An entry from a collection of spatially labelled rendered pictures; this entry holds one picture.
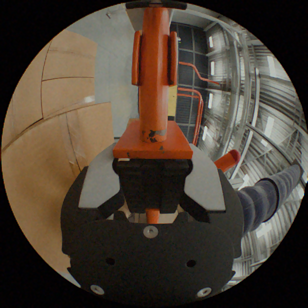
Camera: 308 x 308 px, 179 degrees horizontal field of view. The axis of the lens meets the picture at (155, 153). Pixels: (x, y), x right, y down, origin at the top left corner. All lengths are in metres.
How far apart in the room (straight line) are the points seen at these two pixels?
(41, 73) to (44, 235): 0.62
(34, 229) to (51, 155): 0.10
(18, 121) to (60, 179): 0.43
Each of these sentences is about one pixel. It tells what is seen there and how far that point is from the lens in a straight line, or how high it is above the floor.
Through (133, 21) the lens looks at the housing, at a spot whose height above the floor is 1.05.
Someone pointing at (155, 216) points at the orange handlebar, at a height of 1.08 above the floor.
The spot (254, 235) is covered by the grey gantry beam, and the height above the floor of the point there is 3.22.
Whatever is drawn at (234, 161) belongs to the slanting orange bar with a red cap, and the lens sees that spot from 0.16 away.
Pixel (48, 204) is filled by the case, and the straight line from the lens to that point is 0.16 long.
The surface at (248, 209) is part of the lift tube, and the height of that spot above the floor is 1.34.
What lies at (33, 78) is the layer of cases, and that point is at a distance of 0.62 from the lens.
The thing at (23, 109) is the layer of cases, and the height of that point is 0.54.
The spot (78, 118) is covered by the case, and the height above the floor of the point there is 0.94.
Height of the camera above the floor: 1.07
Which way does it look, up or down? 1 degrees up
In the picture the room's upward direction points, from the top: 91 degrees clockwise
